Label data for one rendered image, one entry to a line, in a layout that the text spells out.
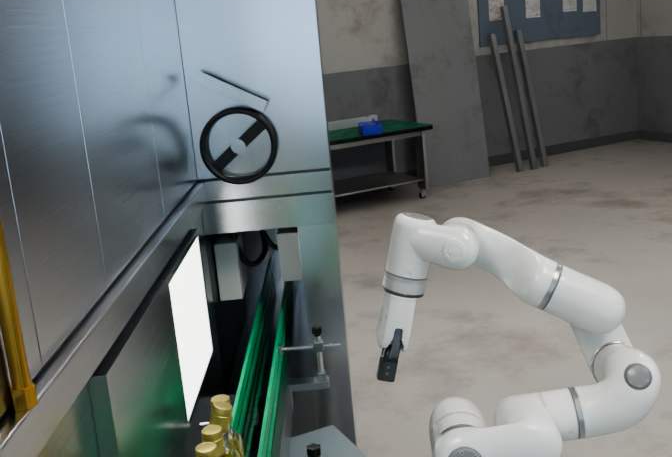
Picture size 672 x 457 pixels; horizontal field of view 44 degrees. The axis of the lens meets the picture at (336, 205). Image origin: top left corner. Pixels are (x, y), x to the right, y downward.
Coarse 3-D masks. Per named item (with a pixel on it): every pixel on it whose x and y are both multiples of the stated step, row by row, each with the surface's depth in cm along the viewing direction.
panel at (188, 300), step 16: (192, 256) 199; (176, 272) 178; (192, 272) 197; (176, 288) 177; (192, 288) 195; (176, 304) 175; (192, 304) 193; (176, 320) 174; (192, 320) 192; (176, 336) 173; (192, 336) 190; (208, 336) 211; (192, 352) 188; (208, 352) 209; (192, 368) 186; (192, 384) 185; (192, 400) 183
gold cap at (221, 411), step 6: (216, 402) 141; (222, 402) 142; (216, 408) 140; (222, 408) 140; (228, 408) 140; (216, 414) 140; (222, 414) 140; (228, 414) 140; (210, 420) 140; (216, 420) 140; (222, 420) 140; (228, 420) 141; (222, 426) 140
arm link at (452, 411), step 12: (444, 408) 137; (456, 408) 136; (468, 408) 136; (432, 420) 138; (444, 420) 134; (456, 420) 132; (468, 420) 132; (480, 420) 135; (432, 432) 135; (432, 444) 133; (432, 456) 141
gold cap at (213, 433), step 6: (210, 426) 136; (216, 426) 136; (204, 432) 134; (210, 432) 134; (216, 432) 134; (222, 432) 136; (204, 438) 134; (210, 438) 134; (216, 438) 134; (222, 438) 135; (216, 444) 134; (222, 444) 135; (222, 450) 135
